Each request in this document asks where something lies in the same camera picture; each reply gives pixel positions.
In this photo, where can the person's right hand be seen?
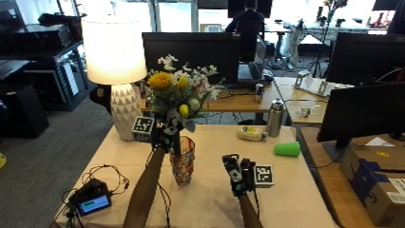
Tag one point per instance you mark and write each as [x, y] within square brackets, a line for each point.
[238, 177]

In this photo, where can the person's left hand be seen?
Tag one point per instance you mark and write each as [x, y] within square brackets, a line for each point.
[162, 139]

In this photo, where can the yellow and white flower bouquet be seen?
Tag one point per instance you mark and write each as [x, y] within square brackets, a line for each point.
[178, 91]

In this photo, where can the white marker cube on left glove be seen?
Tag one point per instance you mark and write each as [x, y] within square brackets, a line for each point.
[142, 127]

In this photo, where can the white marker cube on glove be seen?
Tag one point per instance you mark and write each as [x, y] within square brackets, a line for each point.
[264, 176]
[142, 127]

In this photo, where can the white marker cube on right glove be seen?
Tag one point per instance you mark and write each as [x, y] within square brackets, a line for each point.
[264, 176]

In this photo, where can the pale yellow tape roll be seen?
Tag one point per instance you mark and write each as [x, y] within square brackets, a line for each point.
[249, 134]

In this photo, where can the multicoloured glass vase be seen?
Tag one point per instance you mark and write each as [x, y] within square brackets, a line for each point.
[182, 164]

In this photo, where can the beige tablecloth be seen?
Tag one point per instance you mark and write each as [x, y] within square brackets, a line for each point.
[210, 202]

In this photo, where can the green plastic cup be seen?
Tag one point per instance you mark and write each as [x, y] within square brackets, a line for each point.
[288, 148]

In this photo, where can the stainless steel bottle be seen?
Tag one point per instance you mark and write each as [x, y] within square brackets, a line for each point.
[274, 118]

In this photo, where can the wooden side desk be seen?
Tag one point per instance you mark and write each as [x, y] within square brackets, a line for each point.
[324, 177]

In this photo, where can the silver drink can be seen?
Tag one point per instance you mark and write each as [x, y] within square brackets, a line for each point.
[258, 92]

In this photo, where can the black computer monitor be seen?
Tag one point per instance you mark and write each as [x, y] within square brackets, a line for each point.
[366, 58]
[362, 112]
[189, 53]

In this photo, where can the clear plastic object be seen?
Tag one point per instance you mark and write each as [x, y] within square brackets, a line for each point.
[306, 111]

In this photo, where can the white table lamp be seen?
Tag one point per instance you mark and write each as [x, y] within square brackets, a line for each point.
[113, 50]

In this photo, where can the black device with blue screen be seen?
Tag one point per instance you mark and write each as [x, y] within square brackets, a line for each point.
[92, 199]

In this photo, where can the white metal stand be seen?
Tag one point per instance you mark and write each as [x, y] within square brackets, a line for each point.
[316, 84]

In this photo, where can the cardboard box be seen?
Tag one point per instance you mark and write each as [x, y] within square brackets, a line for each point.
[379, 186]

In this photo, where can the white paper sheet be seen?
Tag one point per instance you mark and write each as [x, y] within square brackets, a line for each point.
[378, 142]

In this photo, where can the black floor box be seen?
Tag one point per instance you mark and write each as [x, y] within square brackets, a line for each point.
[20, 110]

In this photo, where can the black equipment rack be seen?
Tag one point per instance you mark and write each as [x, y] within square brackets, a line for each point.
[41, 63]

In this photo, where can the black tripod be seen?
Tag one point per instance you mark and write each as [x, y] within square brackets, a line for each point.
[321, 47]

